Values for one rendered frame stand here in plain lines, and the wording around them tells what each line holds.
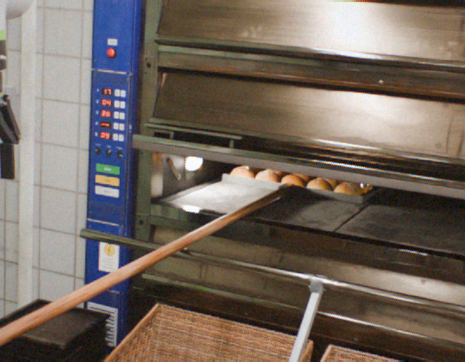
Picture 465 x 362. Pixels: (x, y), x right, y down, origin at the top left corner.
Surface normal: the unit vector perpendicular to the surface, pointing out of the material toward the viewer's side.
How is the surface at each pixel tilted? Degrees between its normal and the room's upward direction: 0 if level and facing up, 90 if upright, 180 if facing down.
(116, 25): 90
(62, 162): 90
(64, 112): 90
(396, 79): 90
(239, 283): 70
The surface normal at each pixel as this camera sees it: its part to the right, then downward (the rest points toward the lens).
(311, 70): -0.39, 0.17
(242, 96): -0.35, -0.18
